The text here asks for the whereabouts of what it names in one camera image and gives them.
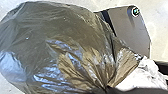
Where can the black trash bag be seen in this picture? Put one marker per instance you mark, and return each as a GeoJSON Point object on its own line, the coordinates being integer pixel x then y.
{"type": "Point", "coordinates": [63, 50]}

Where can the white plastic wad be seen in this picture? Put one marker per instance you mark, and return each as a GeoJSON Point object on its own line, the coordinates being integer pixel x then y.
{"type": "Point", "coordinates": [143, 78]}

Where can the silver base bolt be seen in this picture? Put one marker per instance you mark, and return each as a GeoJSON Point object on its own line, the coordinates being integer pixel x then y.
{"type": "Point", "coordinates": [135, 11]}

